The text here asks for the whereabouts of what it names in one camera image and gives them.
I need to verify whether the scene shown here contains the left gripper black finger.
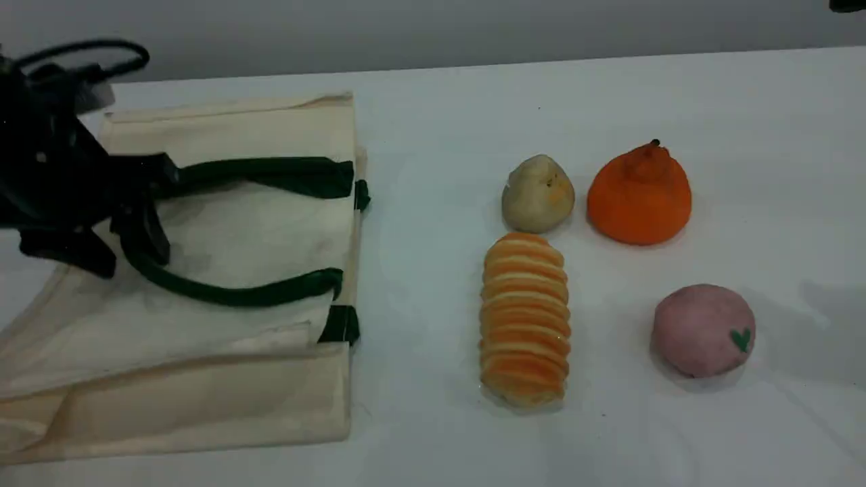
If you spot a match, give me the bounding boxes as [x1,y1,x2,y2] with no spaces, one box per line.
[19,227,117,279]
[112,154,180,266]

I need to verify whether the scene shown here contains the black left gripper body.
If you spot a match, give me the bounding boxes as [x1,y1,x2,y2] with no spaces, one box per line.
[0,57,126,231]

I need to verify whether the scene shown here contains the white canvas bag green handles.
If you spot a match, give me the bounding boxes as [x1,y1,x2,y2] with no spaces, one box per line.
[0,92,371,466]

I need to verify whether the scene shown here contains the orange tangerine toy with stem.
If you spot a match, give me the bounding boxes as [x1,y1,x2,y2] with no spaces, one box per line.
[587,139,693,246]

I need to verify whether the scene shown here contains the pink peach toy green leaf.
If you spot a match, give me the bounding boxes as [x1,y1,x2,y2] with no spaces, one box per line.
[652,284,756,379]

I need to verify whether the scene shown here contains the beige pear toy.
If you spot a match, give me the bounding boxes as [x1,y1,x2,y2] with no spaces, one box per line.
[501,154,576,235]

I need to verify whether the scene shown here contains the ridged orange bread loaf toy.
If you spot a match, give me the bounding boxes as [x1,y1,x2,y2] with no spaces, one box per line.
[479,232,572,411]

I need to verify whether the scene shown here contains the black looped cable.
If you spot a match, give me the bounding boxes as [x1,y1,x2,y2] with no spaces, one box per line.
[14,39,151,83]

